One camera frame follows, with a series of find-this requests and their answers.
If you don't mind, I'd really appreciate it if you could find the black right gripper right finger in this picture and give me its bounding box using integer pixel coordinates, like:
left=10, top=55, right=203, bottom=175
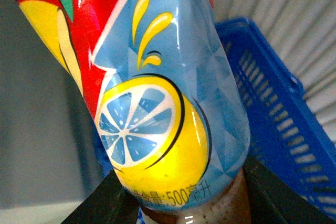
left=243, top=155, right=335, bottom=224

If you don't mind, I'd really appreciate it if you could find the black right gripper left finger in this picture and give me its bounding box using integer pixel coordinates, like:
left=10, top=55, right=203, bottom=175
left=63, top=171, right=139, bottom=224

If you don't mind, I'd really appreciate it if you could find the lemon tea drink bottle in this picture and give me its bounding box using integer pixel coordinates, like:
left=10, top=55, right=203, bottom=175
left=15, top=0, right=251, bottom=223

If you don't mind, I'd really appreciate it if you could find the blue plastic shopping basket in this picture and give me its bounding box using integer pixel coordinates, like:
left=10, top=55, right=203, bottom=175
left=92, top=13, right=335, bottom=220

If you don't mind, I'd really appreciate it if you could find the grey pleated curtain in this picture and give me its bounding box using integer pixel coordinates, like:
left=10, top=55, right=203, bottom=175
left=214, top=0, right=335, bottom=141

